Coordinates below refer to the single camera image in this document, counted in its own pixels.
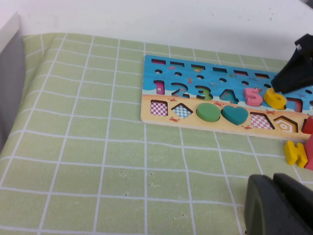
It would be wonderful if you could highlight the pink square block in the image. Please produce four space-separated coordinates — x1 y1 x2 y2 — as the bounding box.
304 133 313 171

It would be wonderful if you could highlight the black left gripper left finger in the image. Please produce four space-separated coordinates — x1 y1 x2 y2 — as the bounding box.
244 173 313 235

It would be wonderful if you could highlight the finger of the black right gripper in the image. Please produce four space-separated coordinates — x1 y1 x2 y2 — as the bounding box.
281 76 313 94
270 33 313 92

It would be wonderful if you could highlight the green checked tablecloth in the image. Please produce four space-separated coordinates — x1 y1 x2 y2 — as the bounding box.
0 33 313 235

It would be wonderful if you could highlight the yellow number six piece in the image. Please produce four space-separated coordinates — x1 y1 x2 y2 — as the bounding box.
263 87 287 110

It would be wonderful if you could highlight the yellow H-shaped piece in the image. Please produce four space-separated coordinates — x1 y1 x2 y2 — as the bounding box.
283 141 308 166

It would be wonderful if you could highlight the teal heart piece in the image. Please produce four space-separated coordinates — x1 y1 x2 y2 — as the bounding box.
221 105 249 126

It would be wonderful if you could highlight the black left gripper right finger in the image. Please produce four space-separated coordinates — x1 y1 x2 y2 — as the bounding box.
273 172 313 227

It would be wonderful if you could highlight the colourful wooden puzzle board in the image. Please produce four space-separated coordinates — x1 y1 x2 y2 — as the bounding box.
140 54 313 144

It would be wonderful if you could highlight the red triangle piece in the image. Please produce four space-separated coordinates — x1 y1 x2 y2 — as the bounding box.
301 115 313 135

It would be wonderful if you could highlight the pink number five piece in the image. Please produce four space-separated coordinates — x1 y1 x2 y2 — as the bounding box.
244 87 264 106

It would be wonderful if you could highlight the green circle piece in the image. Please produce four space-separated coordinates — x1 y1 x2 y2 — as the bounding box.
196 102 221 122

